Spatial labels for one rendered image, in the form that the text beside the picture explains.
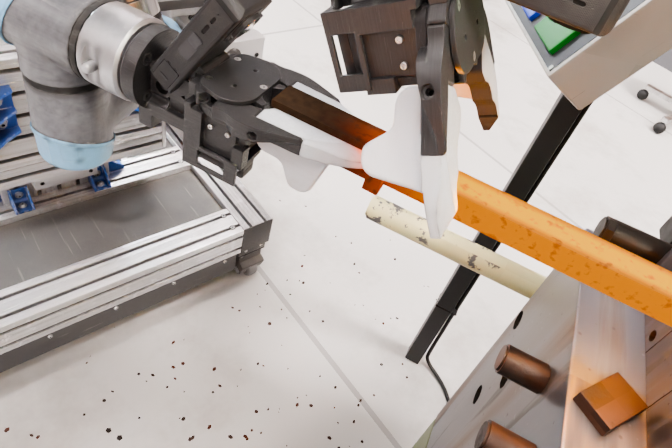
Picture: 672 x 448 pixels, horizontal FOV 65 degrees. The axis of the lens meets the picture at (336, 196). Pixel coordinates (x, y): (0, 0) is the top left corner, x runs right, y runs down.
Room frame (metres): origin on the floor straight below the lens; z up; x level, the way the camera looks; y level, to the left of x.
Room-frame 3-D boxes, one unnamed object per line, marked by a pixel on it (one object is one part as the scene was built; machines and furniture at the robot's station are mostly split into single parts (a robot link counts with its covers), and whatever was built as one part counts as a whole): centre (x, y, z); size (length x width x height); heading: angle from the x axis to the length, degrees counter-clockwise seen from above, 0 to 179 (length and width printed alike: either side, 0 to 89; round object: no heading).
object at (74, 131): (0.42, 0.28, 0.89); 0.11 x 0.08 x 0.11; 174
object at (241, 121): (0.33, 0.07, 1.00); 0.09 x 0.05 x 0.02; 74
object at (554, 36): (0.73, -0.23, 1.01); 0.07 x 0.05 x 0.07; 11
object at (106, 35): (0.38, 0.21, 0.99); 0.08 x 0.05 x 0.08; 166
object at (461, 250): (0.65, -0.28, 0.62); 0.44 x 0.05 x 0.05; 76
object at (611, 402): (0.23, -0.24, 0.92); 0.04 x 0.03 x 0.01; 129
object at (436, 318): (0.85, -0.33, 0.54); 0.04 x 0.04 x 1.08; 76
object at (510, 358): (0.27, -0.20, 0.87); 0.04 x 0.03 x 0.03; 76
